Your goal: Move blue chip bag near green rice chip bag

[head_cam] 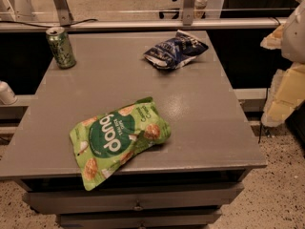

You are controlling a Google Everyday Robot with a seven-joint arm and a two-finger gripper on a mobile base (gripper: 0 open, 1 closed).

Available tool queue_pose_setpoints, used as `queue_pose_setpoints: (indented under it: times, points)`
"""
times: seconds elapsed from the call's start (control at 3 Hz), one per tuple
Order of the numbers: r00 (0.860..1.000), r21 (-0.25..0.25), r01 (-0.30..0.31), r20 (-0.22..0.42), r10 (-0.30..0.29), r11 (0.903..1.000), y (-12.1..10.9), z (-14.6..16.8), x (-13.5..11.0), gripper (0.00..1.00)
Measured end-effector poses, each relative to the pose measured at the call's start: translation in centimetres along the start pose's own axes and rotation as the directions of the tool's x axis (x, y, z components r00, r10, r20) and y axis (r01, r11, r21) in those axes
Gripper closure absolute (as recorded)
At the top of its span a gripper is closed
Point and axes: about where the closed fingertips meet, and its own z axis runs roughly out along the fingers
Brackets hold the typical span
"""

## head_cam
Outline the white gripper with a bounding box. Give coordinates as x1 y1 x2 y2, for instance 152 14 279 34
260 1 305 127

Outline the blue chip bag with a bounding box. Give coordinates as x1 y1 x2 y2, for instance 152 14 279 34
143 30 209 70

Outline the green rice chip bag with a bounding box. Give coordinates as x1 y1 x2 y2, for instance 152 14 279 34
70 97 171 191

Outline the white pipe in background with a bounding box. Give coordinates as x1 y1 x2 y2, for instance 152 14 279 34
193 0 214 19

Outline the green soda can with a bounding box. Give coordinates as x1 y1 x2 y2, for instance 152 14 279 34
46 27 76 69

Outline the grey cabinet upper drawer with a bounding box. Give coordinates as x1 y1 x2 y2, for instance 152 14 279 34
23 182 244 214

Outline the grey cabinet drawer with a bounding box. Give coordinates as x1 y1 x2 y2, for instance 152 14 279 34
23 182 244 214
58 209 221 229

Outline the grey cabinet lower drawer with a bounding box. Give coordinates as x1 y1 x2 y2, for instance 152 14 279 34
58 209 221 229

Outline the white cylinder at left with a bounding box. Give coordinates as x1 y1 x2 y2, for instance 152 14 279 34
0 81 17 105

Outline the black cable on rail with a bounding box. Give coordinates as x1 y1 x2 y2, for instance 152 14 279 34
0 17 99 29

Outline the metal railing frame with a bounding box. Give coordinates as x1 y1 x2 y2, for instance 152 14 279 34
0 0 305 33

